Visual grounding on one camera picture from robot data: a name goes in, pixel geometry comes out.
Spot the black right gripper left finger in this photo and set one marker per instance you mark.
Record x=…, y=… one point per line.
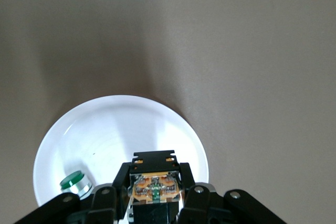
x=105, y=200

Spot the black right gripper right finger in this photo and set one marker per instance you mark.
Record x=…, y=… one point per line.
x=204, y=203

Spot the small white toy car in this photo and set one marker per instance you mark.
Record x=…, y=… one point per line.
x=74, y=182

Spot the pale pink round plate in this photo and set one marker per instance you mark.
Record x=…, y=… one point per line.
x=118, y=129

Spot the brown table mat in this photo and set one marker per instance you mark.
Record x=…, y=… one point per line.
x=236, y=51

